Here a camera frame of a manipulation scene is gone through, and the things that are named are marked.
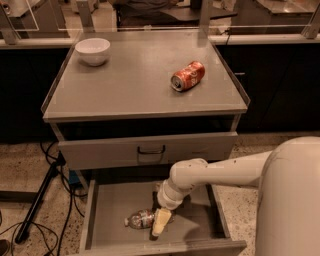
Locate orange soda can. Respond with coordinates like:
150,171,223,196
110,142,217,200
171,61,205,92

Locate clear plastic water bottle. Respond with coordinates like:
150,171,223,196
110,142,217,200
123,208,176,230

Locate grey open middle drawer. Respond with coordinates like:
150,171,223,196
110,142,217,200
79,179,246,256

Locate grey upper drawer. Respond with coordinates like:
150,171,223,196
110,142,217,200
59,132,238,170

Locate black tripod leg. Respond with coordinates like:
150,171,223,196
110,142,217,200
15,153,65,244

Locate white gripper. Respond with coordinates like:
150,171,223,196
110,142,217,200
151,179,190,237

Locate clear acrylic barrier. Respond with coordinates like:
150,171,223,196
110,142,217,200
1,0,319,45

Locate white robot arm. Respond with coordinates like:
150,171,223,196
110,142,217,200
152,136,320,256

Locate black floor cables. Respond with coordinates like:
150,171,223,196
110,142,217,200
0,141,88,256

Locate white ceramic bowl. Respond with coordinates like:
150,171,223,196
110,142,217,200
75,38,111,66

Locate black drawer handle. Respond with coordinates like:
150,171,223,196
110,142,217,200
137,145,166,155

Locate blue box under cabinet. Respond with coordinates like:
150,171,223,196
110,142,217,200
68,170,81,187

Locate grey cabinet with counter top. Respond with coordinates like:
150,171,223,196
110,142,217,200
42,30,249,143

